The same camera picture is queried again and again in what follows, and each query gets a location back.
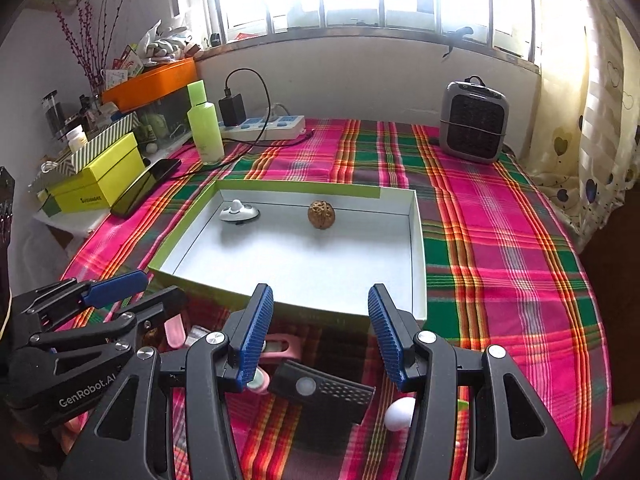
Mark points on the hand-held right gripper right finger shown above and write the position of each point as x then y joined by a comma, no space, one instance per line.
387,340

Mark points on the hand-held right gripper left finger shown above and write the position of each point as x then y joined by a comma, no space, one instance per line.
254,340

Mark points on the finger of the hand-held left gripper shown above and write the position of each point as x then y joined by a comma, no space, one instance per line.
160,305
117,286

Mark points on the pink clip with green pad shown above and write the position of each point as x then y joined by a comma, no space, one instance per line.
280,347
175,332
259,382

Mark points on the white round knob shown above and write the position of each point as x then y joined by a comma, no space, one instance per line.
400,412

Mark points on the black ribbed remote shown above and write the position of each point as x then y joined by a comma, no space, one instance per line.
320,390

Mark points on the green and white cardboard tray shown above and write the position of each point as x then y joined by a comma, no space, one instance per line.
310,270

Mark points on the black smartphone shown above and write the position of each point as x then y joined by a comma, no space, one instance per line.
145,185

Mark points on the yellow-green box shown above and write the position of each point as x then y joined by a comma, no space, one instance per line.
95,180

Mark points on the grey white oval gadget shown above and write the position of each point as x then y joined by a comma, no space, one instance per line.
239,211

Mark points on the plaid tablecloth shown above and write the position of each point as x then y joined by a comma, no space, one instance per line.
500,260

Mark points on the brown walnut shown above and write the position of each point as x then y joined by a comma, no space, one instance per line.
320,215

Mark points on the white pill bottle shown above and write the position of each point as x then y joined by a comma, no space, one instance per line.
76,138

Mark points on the striped box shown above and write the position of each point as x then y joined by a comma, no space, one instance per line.
107,132

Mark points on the clear glass tank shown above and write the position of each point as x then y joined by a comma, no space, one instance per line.
167,117

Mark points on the green lotion bottle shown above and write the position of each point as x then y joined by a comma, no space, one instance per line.
207,130

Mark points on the dark glass jar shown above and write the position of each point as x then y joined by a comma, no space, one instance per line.
51,110

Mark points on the orange box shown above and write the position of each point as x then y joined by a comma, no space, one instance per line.
150,85

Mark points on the black charger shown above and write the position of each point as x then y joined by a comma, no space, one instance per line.
232,110

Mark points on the white power strip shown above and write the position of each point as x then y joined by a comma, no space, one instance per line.
270,127

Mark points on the colourful cartons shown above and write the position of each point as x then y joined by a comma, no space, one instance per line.
125,64

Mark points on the grey space heater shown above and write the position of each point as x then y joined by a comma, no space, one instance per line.
472,122

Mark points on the white plastic bag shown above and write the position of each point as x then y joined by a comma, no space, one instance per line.
162,42

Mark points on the red bud branches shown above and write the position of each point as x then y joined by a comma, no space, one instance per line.
95,25

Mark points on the heart-print curtain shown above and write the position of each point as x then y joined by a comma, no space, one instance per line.
590,110

